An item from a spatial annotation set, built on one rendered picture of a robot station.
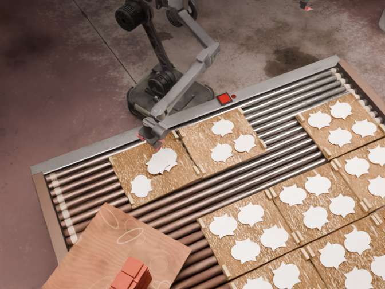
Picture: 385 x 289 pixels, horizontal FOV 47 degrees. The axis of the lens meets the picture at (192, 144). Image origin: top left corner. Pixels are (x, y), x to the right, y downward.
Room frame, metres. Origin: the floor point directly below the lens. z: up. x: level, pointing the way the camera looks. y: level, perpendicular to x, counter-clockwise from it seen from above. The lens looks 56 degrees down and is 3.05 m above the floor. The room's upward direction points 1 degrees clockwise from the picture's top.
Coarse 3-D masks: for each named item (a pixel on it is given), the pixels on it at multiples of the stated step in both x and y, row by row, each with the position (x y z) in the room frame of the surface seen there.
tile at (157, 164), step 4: (152, 156) 1.30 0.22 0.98; (156, 156) 1.30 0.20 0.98; (160, 156) 1.30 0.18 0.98; (164, 156) 1.30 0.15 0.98; (152, 160) 1.28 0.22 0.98; (156, 160) 1.28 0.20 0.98; (160, 160) 1.28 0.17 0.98; (164, 160) 1.28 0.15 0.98; (148, 164) 1.25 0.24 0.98; (152, 164) 1.25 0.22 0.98; (156, 164) 1.25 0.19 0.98; (160, 164) 1.25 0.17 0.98; (164, 164) 1.25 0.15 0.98; (168, 164) 1.25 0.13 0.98; (148, 168) 1.22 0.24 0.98; (152, 168) 1.23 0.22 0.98; (156, 168) 1.23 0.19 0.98; (160, 168) 1.23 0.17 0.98; (164, 168) 1.23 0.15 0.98; (148, 172) 1.20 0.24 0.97; (152, 172) 1.20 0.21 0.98; (156, 172) 1.20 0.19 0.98; (160, 172) 1.20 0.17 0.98
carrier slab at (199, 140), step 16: (224, 112) 1.64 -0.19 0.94; (192, 128) 1.52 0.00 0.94; (208, 128) 1.52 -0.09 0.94; (240, 128) 1.52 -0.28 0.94; (192, 144) 1.41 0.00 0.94; (208, 144) 1.41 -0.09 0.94; (256, 144) 1.41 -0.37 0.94; (208, 160) 1.30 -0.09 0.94; (240, 160) 1.31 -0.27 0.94; (208, 176) 1.21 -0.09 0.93
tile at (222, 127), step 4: (224, 120) 1.57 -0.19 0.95; (228, 120) 1.57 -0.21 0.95; (216, 124) 1.54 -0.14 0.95; (220, 124) 1.54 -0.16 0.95; (224, 124) 1.54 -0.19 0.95; (228, 124) 1.55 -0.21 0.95; (232, 124) 1.55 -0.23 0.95; (212, 128) 1.52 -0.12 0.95; (216, 128) 1.52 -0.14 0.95; (220, 128) 1.52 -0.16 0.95; (224, 128) 1.52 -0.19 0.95; (228, 128) 1.52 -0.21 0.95; (232, 128) 1.52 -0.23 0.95; (216, 132) 1.49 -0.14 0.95; (220, 132) 1.49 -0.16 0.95; (224, 132) 1.49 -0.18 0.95; (228, 132) 1.49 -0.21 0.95; (232, 132) 1.49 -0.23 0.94
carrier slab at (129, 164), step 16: (144, 144) 1.40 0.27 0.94; (176, 144) 1.41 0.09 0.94; (128, 160) 1.30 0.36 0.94; (144, 160) 1.30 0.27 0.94; (176, 160) 1.30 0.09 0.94; (128, 176) 1.20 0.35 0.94; (160, 176) 1.20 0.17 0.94; (176, 176) 1.20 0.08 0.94; (192, 176) 1.20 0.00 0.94; (128, 192) 1.10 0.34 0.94; (160, 192) 1.10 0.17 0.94
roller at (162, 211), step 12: (312, 144) 1.43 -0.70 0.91; (288, 156) 1.35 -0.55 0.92; (300, 156) 1.35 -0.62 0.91; (264, 168) 1.27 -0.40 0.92; (228, 180) 1.19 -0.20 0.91; (240, 180) 1.19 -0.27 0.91; (204, 192) 1.11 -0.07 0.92; (216, 192) 1.12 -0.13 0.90; (180, 204) 1.04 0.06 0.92; (144, 216) 0.97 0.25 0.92; (156, 216) 0.97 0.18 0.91
